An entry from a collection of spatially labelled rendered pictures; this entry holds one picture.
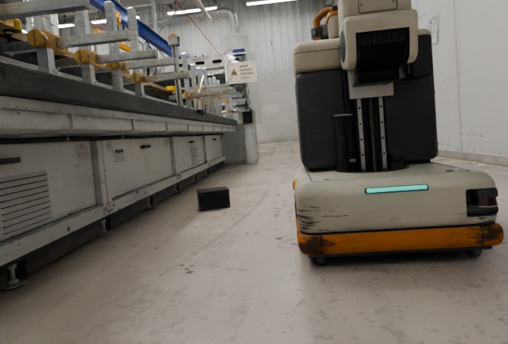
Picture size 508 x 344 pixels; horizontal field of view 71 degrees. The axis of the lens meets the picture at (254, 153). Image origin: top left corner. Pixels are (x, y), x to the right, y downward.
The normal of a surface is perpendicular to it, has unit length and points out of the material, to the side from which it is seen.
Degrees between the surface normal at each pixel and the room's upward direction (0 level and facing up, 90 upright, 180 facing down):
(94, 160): 90
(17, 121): 90
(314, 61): 90
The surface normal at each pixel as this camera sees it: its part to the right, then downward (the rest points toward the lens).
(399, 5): -0.08, 0.20
